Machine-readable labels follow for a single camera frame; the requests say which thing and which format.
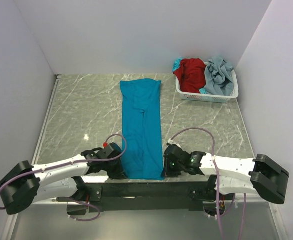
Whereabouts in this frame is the aluminium rail frame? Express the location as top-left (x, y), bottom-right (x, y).
top-left (12, 73), bottom-right (279, 240)

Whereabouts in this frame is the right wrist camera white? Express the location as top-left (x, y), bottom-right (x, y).
top-left (166, 139), bottom-right (181, 148)

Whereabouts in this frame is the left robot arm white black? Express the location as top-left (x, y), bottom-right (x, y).
top-left (0, 142), bottom-right (127, 215)

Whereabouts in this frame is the red t shirt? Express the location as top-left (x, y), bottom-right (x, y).
top-left (173, 58), bottom-right (206, 94)

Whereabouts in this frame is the blue t shirt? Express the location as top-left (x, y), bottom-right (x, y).
top-left (120, 78), bottom-right (164, 181)

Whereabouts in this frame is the grey t shirt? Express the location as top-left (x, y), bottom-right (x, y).
top-left (204, 56), bottom-right (234, 96)

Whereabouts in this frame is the light blue garment in basket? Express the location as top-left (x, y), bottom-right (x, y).
top-left (172, 57), bottom-right (183, 73)

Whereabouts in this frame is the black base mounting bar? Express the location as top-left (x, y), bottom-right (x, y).
top-left (56, 181), bottom-right (237, 217)

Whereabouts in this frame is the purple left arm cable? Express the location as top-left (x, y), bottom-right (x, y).
top-left (0, 133), bottom-right (129, 223)

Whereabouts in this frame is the white laundry basket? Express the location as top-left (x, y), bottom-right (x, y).
top-left (176, 61), bottom-right (239, 103)

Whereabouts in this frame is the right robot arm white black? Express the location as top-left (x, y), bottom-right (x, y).
top-left (163, 144), bottom-right (290, 205)

